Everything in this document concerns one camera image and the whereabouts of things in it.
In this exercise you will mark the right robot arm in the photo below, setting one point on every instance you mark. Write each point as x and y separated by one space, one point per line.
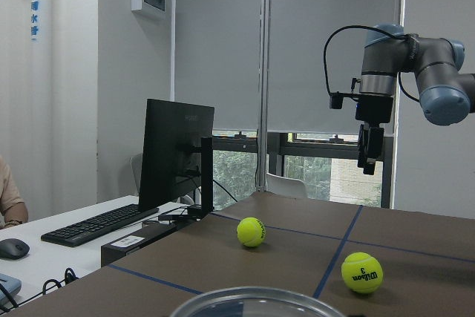
446 96

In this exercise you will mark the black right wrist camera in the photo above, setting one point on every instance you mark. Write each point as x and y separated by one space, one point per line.
337 99

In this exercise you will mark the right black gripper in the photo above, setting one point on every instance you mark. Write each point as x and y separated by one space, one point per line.
373 110

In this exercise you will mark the seated person in beige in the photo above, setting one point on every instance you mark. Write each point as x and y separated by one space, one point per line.
13 208

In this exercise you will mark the clear tennis ball can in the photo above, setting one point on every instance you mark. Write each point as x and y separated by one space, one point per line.
254 301

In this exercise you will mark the white office chair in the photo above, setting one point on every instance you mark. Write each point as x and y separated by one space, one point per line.
285 186

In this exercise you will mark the black box with label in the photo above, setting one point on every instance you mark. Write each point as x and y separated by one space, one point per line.
134 241

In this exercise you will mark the yellow tennis ball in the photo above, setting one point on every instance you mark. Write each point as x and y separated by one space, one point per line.
362 273
251 232

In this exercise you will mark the black computer monitor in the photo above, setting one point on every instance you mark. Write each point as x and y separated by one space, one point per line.
177 155

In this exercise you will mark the black keyboard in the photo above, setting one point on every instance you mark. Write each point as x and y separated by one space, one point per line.
87 230

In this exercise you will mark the aluminium frame post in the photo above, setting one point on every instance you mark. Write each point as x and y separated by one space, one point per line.
260 175

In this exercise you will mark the black computer mouse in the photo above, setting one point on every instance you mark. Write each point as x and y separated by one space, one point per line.
13 249

